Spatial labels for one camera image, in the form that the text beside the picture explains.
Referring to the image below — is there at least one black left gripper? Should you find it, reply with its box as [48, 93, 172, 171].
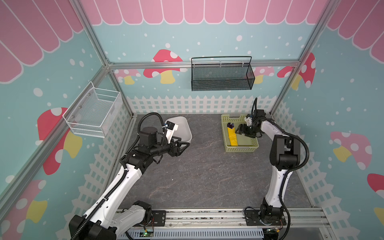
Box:
[150, 136, 190, 158]

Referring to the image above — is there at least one yellow paper napkin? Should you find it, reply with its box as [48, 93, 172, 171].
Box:
[227, 127, 238, 147]

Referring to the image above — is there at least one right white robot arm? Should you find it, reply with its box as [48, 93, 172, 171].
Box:
[235, 109, 301, 225]

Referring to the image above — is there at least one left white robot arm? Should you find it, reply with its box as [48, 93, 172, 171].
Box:
[69, 122, 190, 240]

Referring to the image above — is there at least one white plastic tub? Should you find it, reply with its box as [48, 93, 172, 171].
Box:
[166, 116, 193, 143]

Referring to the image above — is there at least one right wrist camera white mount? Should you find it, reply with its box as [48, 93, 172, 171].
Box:
[245, 114, 256, 127]

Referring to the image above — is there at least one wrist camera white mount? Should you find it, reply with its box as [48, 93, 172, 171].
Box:
[165, 121, 179, 144]
[245, 114, 256, 127]

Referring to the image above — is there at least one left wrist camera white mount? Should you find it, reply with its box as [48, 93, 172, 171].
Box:
[165, 121, 179, 144]

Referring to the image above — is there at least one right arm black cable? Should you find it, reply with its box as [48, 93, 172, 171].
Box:
[251, 97, 310, 240]

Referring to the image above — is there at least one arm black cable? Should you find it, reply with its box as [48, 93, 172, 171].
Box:
[70, 112, 166, 240]
[251, 97, 310, 240]

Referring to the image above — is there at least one black mesh wall basket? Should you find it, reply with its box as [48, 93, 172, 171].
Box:
[191, 56, 256, 92]

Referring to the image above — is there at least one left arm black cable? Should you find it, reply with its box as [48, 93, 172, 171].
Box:
[70, 112, 166, 240]

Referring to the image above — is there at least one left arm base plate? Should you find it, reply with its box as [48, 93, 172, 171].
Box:
[139, 210, 167, 227]

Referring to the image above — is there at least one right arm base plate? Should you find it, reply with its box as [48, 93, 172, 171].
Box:
[243, 208, 287, 226]

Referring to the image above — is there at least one white wire wall basket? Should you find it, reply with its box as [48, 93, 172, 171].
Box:
[63, 82, 123, 138]

